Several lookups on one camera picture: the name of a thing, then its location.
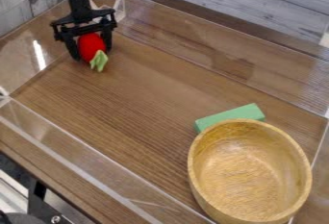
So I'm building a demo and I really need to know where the black metal table frame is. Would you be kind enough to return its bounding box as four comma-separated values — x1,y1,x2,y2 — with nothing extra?
25,178,87,224

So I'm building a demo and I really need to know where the red plush strawberry toy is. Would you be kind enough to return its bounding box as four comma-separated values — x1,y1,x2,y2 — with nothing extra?
78,33,109,72

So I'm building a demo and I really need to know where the clear acrylic front wall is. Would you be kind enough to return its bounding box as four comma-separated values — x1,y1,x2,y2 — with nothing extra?
0,97,214,224

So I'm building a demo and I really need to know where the green sponge block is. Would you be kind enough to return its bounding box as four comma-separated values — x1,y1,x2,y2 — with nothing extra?
194,103,267,133

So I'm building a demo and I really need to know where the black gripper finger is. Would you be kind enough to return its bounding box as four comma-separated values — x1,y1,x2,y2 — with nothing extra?
65,38,82,61
102,27,113,52

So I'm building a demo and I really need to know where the clear acrylic corner bracket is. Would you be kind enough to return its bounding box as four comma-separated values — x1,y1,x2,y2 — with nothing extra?
90,0,126,22

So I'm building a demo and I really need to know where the wooden oval bowl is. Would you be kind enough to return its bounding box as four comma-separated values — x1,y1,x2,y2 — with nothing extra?
188,118,313,224

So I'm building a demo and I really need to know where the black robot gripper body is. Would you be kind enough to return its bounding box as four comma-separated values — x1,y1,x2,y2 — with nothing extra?
50,0,117,41

